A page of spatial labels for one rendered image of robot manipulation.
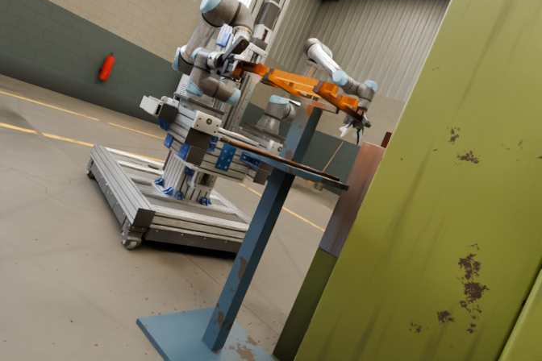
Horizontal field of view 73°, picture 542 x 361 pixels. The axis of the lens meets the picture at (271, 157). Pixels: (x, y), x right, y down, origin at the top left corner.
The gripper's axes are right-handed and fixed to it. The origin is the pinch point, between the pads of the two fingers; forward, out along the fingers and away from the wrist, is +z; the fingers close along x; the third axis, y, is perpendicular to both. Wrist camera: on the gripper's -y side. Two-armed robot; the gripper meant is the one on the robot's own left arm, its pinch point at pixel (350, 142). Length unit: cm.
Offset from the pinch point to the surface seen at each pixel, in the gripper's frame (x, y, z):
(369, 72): -629, 592, -263
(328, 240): 45, -49, 42
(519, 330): 65, -118, 31
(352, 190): 44, -50, 21
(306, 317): 44, -53, 72
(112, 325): 104, -27, 93
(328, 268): 43, -53, 52
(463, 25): 64, -78, -34
